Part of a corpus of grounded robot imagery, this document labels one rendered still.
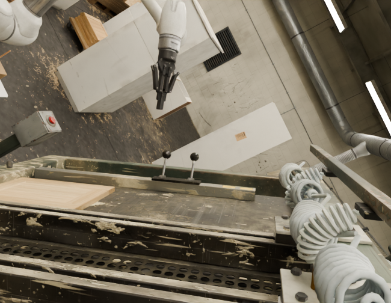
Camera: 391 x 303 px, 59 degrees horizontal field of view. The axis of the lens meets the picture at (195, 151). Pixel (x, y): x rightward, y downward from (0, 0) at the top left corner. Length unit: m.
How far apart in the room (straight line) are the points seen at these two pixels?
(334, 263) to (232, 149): 4.74
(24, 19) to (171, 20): 0.76
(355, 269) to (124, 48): 3.70
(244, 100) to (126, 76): 5.95
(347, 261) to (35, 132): 1.65
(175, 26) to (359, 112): 8.50
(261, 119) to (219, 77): 4.68
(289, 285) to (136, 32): 3.56
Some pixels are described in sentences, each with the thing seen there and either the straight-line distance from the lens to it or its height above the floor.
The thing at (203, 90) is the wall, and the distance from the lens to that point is 9.63.
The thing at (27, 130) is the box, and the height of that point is 0.83.
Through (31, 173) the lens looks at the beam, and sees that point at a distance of 1.66.
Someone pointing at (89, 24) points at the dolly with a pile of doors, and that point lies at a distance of 5.28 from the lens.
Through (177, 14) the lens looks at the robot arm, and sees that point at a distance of 1.48.
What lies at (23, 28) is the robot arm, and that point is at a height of 1.05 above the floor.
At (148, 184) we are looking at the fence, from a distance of 1.44.
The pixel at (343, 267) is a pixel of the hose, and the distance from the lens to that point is 0.39.
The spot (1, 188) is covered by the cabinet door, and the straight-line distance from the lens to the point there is 1.44.
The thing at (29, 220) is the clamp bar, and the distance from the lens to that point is 0.98.
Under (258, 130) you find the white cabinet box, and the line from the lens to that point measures 5.06.
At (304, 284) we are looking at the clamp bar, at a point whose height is 1.82.
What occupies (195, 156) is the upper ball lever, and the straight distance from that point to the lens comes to 1.43.
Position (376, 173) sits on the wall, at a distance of 9.95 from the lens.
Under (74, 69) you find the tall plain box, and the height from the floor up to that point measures 0.24.
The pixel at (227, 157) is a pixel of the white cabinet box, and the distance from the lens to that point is 5.12.
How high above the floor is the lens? 1.88
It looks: 13 degrees down
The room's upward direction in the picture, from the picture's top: 64 degrees clockwise
